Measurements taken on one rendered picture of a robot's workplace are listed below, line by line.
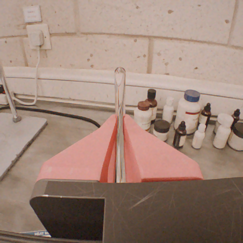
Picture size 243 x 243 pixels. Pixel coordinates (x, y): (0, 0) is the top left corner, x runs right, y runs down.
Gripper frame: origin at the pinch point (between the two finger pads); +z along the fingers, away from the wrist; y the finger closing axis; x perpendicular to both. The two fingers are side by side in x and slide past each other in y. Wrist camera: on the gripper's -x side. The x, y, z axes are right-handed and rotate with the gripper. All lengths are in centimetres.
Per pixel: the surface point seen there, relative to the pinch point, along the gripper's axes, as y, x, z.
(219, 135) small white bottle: -25.1, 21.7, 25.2
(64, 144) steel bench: 14.5, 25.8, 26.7
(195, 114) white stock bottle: -19.7, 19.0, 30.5
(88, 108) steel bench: 10, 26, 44
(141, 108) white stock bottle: -5.3, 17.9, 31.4
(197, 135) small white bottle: -19.1, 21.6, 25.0
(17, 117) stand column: 32, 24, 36
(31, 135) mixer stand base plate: 24.6, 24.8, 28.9
